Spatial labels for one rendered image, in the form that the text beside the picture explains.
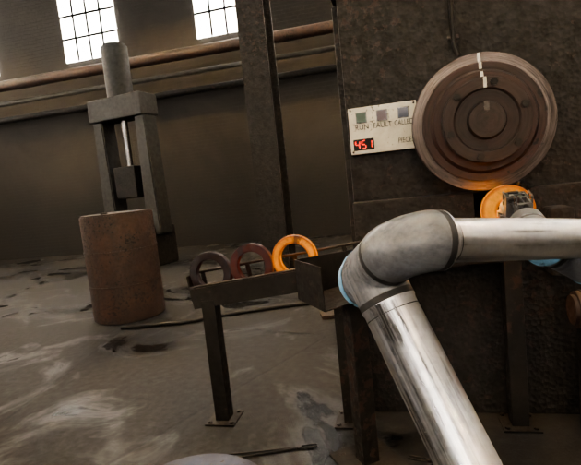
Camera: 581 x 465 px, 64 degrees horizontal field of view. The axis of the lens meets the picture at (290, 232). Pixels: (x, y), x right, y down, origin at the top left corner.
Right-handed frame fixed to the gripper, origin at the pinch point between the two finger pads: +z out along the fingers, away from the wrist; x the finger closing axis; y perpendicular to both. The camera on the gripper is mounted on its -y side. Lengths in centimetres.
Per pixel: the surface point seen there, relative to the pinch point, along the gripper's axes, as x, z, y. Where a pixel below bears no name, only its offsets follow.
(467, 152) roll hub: 9.2, 16.6, 12.8
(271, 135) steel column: 143, 280, -23
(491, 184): 0.6, 21.4, -0.6
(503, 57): -5, 33, 40
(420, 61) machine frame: 21, 50, 41
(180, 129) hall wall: 403, 641, -62
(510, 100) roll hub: -5.1, 21.9, 27.4
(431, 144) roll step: 20.0, 24.2, 15.0
